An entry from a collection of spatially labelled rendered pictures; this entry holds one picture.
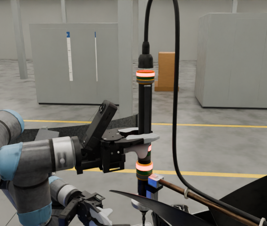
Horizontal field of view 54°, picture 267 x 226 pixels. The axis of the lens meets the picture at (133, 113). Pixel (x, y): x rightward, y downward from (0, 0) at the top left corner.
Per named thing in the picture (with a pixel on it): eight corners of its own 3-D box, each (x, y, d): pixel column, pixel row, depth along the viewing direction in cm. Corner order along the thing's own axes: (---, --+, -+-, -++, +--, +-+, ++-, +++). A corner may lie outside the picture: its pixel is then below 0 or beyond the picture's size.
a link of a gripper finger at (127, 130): (146, 144, 73) (116, 151, 69) (146, 123, 72) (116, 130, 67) (152, 148, 71) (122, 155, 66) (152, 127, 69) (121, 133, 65)
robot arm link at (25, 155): (4, 174, 60) (-2, 139, 58) (54, 165, 64) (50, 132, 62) (1, 192, 53) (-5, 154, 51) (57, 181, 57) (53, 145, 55)
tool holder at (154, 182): (167, 205, 72) (168, 173, 69) (151, 218, 67) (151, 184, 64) (142, 192, 77) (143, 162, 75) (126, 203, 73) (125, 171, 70)
